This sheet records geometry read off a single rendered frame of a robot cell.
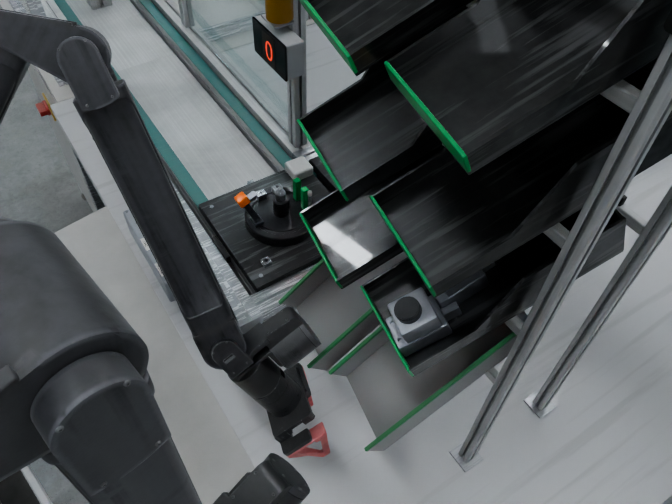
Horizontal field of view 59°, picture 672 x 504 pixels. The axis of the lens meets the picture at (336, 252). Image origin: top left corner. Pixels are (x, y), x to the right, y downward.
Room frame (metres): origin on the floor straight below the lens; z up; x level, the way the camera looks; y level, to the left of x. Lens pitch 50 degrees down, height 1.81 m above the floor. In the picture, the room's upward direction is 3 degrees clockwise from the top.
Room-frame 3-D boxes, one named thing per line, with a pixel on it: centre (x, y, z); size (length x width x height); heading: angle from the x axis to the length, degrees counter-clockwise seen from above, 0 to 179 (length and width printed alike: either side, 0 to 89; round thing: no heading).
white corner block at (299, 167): (0.91, 0.08, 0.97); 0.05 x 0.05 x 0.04; 36
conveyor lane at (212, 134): (1.04, 0.26, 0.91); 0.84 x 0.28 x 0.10; 36
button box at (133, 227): (0.72, 0.33, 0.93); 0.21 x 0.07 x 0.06; 36
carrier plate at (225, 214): (0.78, 0.11, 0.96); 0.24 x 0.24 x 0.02; 36
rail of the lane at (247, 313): (0.91, 0.39, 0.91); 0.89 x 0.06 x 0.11; 36
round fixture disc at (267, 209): (0.78, 0.11, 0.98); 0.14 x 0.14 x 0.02
